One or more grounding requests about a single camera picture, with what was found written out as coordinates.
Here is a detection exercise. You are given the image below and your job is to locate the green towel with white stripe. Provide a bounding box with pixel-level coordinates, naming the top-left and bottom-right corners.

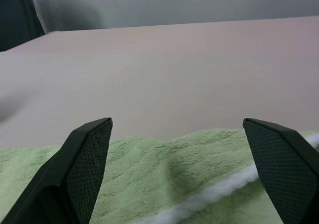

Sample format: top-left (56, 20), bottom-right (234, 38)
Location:
top-left (0, 127), bottom-right (319, 224)

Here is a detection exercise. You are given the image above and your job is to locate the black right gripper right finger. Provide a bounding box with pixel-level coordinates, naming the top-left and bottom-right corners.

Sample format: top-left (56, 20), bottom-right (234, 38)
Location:
top-left (242, 117), bottom-right (319, 224)

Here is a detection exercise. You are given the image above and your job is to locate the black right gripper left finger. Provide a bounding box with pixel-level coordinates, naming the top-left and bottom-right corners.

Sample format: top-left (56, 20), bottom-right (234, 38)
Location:
top-left (0, 117), bottom-right (114, 224)

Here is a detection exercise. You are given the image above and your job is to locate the dark chair back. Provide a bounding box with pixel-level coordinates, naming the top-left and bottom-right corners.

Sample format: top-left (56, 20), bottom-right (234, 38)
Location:
top-left (0, 0), bottom-right (46, 52)

